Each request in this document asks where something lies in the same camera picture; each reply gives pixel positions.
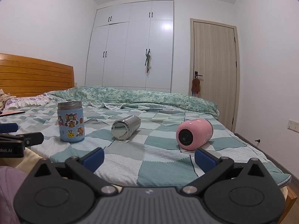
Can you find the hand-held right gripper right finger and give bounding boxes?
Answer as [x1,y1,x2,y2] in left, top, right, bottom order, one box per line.
[179,148,271,195]

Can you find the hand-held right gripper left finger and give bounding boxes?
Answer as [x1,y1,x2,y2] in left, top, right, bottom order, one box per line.
[28,148,118,195]

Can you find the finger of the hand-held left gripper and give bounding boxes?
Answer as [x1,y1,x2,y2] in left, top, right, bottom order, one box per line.
[0,123,19,134]
[0,132,44,148]

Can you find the pink cup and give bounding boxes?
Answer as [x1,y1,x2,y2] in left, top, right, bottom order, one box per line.
[176,119,214,151]

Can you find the stainless steel cup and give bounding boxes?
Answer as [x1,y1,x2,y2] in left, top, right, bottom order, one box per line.
[111,115,141,141]

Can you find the blue cartoon print cup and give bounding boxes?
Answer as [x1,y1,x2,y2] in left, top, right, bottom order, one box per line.
[57,101,85,143]

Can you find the cream cloth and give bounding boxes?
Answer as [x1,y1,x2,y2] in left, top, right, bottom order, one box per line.
[0,147,44,174]

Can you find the beige crumpled cloth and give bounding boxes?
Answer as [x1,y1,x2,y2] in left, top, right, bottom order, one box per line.
[0,89,17,110]

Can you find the purple floral pillow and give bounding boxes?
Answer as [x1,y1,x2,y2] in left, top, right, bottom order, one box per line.
[5,94,58,110]

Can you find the purple clothing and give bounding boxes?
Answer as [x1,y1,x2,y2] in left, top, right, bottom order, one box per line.
[0,166,28,224]

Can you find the checkered green bed sheet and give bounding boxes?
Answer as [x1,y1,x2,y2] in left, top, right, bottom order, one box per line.
[0,102,292,189]

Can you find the wooden headboard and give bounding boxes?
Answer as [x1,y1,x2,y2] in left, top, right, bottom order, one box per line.
[0,53,75,97]

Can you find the brown hanging pouch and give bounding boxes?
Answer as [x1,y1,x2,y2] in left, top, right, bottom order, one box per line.
[192,78,201,93]

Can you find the green floral duvet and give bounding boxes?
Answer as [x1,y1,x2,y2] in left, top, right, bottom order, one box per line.
[44,86,220,120]

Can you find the light wooden door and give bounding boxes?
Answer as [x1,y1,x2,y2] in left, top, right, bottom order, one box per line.
[189,18,241,132]

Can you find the white wardrobe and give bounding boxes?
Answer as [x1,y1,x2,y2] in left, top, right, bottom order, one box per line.
[84,0,175,93]

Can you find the wooden bed frame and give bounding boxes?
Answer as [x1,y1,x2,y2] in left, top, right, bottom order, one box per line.
[277,178,298,224]

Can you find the wall socket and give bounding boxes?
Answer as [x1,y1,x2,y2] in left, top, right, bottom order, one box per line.
[287,119,299,131]

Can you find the hanging cords on wardrobe handle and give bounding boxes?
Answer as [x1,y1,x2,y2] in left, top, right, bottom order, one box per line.
[144,49,153,74]

